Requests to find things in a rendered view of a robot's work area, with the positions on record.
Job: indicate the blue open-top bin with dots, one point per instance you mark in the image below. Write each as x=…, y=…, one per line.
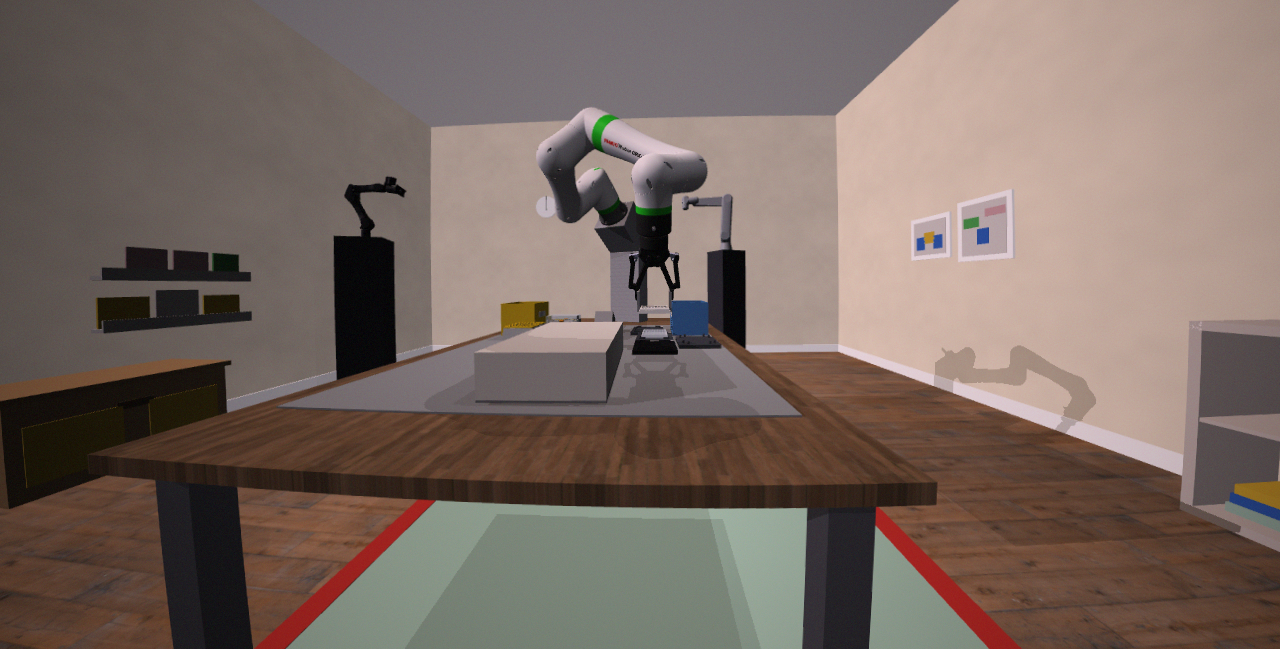
x=689, y=317

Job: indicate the yellow open-top bin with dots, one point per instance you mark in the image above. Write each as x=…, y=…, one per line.
x=516, y=312

